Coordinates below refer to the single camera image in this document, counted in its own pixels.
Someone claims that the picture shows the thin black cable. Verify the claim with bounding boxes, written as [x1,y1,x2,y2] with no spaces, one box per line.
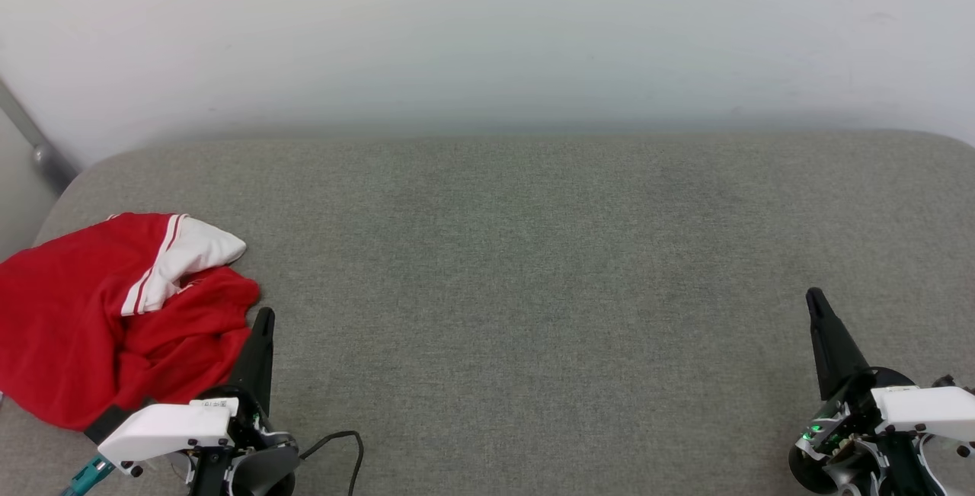
[299,430,365,496]

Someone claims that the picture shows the teal cable connector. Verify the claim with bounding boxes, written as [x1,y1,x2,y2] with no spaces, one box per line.
[61,455,117,496]

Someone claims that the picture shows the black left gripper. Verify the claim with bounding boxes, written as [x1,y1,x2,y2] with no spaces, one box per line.
[189,307,300,496]

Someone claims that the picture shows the grey metal bar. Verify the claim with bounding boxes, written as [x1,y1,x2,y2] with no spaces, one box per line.
[0,78,80,196]

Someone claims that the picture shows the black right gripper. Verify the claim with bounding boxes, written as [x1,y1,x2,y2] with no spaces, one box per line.
[788,287,947,496]

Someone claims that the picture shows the grey fabric sofa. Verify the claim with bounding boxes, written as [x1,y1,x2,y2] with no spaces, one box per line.
[0,129,975,496]

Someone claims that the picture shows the red and white garment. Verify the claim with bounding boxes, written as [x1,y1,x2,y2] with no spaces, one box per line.
[0,212,261,432]

